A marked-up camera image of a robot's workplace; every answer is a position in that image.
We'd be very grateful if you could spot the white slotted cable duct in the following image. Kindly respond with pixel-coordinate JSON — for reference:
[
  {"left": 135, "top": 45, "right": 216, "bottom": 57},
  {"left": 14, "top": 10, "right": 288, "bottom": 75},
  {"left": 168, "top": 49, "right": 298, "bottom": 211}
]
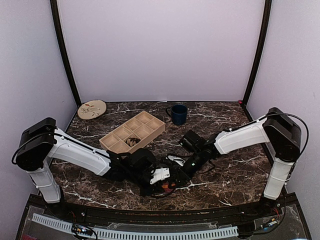
[{"left": 31, "top": 213, "right": 239, "bottom": 240}]

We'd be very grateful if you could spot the right black frame post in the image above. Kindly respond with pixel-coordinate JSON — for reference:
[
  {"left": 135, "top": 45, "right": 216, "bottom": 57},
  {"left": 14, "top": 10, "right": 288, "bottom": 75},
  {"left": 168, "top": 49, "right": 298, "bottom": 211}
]
[{"left": 241, "top": 0, "right": 273, "bottom": 108}]

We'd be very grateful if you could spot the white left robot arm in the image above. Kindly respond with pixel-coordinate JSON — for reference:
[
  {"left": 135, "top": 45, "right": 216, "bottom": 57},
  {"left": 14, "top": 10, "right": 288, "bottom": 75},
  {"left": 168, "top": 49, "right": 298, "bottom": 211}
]
[{"left": 11, "top": 117, "right": 171, "bottom": 204}]

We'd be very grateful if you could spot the dark blue mug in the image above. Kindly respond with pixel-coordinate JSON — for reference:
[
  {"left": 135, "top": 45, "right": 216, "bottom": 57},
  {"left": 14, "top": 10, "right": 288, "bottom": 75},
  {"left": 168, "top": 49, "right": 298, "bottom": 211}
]
[{"left": 165, "top": 104, "right": 188, "bottom": 126}]

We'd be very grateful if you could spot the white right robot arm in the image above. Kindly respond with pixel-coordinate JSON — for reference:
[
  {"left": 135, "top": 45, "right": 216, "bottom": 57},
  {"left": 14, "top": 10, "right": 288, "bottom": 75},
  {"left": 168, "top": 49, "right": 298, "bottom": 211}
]
[{"left": 168, "top": 107, "right": 310, "bottom": 201}]

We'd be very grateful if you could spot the wooden compartment tray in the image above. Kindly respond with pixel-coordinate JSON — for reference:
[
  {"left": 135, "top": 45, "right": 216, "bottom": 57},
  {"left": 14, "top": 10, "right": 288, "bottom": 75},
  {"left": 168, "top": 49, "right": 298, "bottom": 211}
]
[{"left": 99, "top": 111, "right": 166, "bottom": 154}]

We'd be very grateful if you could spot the brown argyle sock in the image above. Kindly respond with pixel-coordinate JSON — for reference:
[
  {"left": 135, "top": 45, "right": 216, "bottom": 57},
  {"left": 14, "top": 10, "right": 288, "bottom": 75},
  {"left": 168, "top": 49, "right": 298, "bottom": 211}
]
[{"left": 125, "top": 137, "right": 141, "bottom": 148}]

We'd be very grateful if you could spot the black frame post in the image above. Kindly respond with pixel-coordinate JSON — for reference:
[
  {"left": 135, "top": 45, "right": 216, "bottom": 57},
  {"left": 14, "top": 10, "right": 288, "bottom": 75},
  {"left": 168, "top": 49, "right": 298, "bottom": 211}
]
[
  {"left": 241, "top": 0, "right": 273, "bottom": 108},
  {"left": 49, "top": 0, "right": 82, "bottom": 107}
]

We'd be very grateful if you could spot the purple striped sock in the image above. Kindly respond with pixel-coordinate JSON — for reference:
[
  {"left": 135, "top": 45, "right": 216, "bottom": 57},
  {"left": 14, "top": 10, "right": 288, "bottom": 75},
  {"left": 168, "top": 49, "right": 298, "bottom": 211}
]
[{"left": 162, "top": 182, "right": 176, "bottom": 193}]

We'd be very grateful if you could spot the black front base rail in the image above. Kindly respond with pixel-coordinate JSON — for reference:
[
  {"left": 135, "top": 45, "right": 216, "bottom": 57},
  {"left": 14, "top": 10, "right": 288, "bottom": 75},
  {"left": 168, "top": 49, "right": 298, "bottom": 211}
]
[{"left": 27, "top": 193, "right": 298, "bottom": 227}]

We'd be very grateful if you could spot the left black frame post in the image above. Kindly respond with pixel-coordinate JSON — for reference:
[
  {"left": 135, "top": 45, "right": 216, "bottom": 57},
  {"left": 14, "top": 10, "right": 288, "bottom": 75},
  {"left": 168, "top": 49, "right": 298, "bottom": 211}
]
[{"left": 49, "top": 0, "right": 82, "bottom": 107}]

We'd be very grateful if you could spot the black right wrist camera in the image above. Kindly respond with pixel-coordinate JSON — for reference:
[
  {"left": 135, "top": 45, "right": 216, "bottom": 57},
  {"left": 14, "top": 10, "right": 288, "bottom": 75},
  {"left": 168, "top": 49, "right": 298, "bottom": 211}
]
[{"left": 179, "top": 130, "right": 206, "bottom": 153}]

